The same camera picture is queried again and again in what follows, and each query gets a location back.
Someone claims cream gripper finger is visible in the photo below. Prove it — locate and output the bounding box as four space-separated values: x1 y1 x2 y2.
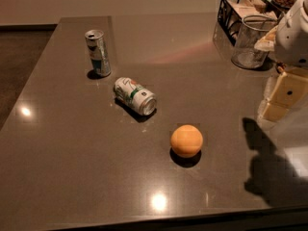
262 102 289 122

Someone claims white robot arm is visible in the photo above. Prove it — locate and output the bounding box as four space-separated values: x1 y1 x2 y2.
262 0 308 122

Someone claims clear glass jar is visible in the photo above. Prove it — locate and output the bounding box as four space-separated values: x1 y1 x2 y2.
231 14 276 69

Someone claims orange fruit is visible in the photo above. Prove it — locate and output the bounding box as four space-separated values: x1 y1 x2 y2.
170 125 203 158

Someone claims white green soda can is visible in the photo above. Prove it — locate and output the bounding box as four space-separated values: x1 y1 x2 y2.
114 77 157 116

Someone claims silver blue energy drink can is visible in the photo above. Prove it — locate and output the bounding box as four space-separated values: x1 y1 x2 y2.
85 30 111 77

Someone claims black wire basket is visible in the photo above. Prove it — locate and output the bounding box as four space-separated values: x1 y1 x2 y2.
218 0 282 44

